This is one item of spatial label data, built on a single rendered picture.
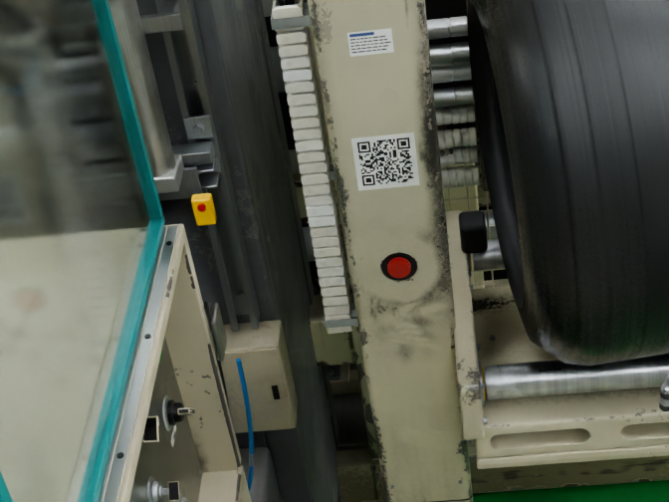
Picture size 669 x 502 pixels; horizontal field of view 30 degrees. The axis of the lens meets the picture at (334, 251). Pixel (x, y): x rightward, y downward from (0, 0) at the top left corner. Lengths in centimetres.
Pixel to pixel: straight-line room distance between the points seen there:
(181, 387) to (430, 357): 37
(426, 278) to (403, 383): 18
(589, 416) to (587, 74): 51
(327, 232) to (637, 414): 46
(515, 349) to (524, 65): 60
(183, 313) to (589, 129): 49
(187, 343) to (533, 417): 48
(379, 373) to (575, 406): 27
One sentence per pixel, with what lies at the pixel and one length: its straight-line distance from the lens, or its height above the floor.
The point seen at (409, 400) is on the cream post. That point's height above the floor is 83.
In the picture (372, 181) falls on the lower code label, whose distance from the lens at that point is 152.
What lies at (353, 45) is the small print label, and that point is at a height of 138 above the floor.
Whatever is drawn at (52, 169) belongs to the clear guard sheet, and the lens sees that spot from 105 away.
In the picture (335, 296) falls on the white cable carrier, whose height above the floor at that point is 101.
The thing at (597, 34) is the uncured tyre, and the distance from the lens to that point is 136.
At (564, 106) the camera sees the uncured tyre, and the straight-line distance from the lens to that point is 134.
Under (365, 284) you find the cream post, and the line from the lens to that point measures 161.
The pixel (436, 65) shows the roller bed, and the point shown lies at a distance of 192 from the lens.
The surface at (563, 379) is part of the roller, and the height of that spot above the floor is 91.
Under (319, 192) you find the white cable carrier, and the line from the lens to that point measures 155.
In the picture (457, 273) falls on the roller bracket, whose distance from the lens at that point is 176.
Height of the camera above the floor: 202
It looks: 36 degrees down
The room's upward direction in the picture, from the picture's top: 9 degrees counter-clockwise
